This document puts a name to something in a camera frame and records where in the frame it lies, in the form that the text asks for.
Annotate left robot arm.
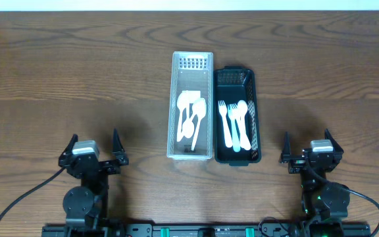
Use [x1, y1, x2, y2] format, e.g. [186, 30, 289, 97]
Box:
[59, 130, 129, 231]

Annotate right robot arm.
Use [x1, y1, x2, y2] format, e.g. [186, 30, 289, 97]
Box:
[113, 130, 354, 237]

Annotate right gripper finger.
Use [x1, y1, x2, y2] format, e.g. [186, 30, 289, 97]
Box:
[324, 128, 344, 154]
[282, 132, 291, 159]

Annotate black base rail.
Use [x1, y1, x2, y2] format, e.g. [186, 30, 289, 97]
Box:
[41, 218, 371, 237]

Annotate black perforated plastic basket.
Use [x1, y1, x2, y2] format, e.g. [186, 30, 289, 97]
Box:
[213, 66, 261, 166]

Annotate clear perforated plastic basket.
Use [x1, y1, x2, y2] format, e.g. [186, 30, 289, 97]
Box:
[166, 51, 213, 160]

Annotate white plastic spoon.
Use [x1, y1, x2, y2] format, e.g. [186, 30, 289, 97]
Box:
[238, 100, 247, 137]
[182, 119, 195, 138]
[191, 98, 207, 151]
[176, 91, 187, 142]
[184, 90, 201, 118]

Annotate white plastic fork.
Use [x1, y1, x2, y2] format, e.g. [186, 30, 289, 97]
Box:
[218, 100, 233, 148]
[232, 100, 251, 150]
[228, 104, 241, 153]

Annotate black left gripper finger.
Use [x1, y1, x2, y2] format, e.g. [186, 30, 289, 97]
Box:
[63, 134, 78, 158]
[113, 128, 125, 157]

